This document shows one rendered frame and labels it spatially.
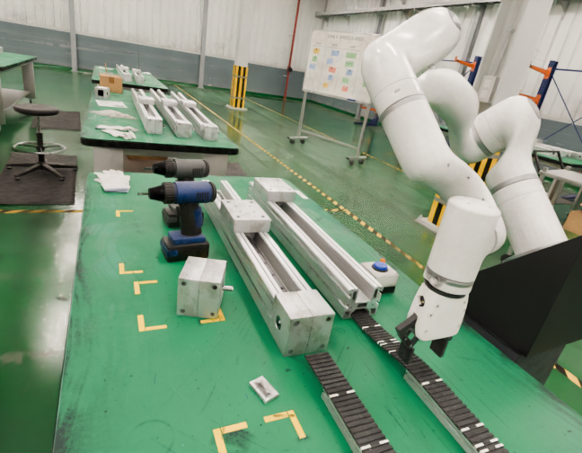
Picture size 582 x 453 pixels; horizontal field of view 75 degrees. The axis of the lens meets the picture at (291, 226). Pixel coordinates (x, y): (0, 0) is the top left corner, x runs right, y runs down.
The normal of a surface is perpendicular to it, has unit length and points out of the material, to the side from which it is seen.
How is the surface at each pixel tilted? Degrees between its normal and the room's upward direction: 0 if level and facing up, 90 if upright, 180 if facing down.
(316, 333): 90
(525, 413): 0
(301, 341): 90
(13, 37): 90
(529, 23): 90
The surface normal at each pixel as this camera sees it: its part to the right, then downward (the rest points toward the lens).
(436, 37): 0.22, 0.13
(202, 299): 0.04, 0.39
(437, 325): 0.40, 0.39
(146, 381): 0.16, -0.91
